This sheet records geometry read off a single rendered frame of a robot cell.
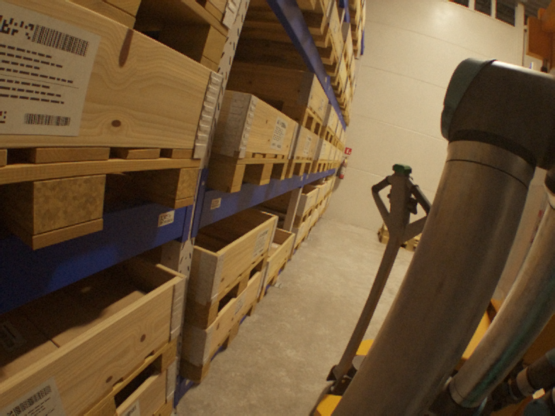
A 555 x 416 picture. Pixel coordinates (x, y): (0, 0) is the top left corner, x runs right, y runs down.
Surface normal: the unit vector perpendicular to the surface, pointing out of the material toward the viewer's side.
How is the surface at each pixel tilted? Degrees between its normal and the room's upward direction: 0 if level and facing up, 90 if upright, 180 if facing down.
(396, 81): 90
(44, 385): 90
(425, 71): 90
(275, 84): 90
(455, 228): 80
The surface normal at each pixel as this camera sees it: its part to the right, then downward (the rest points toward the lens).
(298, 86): -0.27, 0.14
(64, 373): 0.93, 0.28
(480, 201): -0.55, -0.12
